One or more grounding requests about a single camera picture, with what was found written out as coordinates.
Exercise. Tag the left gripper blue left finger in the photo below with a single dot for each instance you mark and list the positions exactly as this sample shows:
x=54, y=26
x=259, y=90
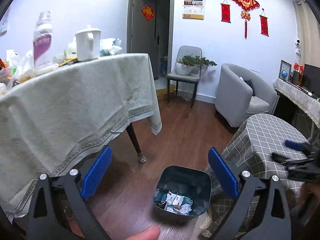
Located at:
x=46, y=217

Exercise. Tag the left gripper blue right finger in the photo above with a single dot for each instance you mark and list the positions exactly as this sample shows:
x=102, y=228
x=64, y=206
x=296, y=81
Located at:
x=271, y=218

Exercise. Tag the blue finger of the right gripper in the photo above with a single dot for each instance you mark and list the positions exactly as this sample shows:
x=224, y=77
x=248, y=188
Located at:
x=294, y=145

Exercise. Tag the white paper ball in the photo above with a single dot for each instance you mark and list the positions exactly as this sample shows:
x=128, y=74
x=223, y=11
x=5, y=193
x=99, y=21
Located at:
x=185, y=209

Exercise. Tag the dark teal trash bin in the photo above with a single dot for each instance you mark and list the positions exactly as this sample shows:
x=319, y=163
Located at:
x=193, y=184

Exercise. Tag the person right hand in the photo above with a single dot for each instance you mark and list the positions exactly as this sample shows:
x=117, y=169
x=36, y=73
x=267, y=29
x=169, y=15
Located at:
x=309, y=189

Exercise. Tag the person left hand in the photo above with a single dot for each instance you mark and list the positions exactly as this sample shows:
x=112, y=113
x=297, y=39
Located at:
x=151, y=233

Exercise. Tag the grey checked round tablecloth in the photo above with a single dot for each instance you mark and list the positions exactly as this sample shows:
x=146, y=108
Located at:
x=250, y=149

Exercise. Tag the beige fringed desk cloth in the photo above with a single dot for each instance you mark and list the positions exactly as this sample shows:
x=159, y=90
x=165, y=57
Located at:
x=307, y=104

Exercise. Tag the black monitor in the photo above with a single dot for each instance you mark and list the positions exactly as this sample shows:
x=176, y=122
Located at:
x=311, y=79

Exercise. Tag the small blue globe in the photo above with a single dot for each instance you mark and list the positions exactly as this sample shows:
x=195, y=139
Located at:
x=284, y=75

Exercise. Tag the beige tablecloth side table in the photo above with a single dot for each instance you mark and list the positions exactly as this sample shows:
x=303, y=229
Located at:
x=51, y=122

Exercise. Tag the grey armchair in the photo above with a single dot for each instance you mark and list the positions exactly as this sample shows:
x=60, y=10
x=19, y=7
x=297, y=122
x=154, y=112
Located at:
x=234, y=100

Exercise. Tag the front dark table leg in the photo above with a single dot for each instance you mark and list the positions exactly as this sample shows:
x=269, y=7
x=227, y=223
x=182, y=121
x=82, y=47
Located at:
x=131, y=133

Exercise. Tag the black handbag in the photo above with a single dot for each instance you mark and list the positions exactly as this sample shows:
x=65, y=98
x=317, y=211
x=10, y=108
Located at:
x=250, y=84

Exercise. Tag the cardboard box on floor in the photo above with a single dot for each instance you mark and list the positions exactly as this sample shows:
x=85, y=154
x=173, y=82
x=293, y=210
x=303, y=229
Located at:
x=162, y=94

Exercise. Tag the potted green plant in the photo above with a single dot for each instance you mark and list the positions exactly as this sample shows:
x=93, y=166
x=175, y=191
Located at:
x=192, y=63

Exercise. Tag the grey dining chair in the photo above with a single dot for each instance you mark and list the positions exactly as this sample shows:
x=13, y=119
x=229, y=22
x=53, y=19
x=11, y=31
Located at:
x=192, y=78

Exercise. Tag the right red scroll hanging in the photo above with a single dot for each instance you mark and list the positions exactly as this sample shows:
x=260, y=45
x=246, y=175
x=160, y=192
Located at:
x=264, y=23

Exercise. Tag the red scroll hanging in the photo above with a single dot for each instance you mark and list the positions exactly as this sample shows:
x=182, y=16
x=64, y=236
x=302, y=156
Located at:
x=225, y=12
x=264, y=23

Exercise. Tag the white electric kettle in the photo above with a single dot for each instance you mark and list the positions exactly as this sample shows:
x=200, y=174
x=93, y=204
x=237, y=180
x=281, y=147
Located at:
x=88, y=44

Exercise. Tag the white plastic bag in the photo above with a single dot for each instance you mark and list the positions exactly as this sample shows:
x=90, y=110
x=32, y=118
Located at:
x=110, y=46

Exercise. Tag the left red scroll hanging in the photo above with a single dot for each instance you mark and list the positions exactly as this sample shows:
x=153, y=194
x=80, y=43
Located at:
x=225, y=12

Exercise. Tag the red chinese knot ornament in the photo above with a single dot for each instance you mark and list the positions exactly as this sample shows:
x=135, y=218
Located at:
x=247, y=6

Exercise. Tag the white purple bottle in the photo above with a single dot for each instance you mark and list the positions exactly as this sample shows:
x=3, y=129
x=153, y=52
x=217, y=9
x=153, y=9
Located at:
x=42, y=41

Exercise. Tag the grey door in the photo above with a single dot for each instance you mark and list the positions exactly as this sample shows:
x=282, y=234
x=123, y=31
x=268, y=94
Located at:
x=151, y=37

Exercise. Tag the red diamond fu sticker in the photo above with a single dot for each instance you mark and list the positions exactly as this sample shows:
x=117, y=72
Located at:
x=148, y=12

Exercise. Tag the picture frame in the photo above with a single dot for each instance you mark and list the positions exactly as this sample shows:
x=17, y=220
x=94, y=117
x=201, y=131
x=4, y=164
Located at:
x=285, y=66

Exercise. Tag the white security camera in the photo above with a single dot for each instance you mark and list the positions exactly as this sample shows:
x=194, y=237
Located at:
x=298, y=46

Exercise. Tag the wall calendar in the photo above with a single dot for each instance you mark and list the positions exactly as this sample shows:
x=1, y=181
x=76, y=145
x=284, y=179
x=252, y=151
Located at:
x=193, y=9

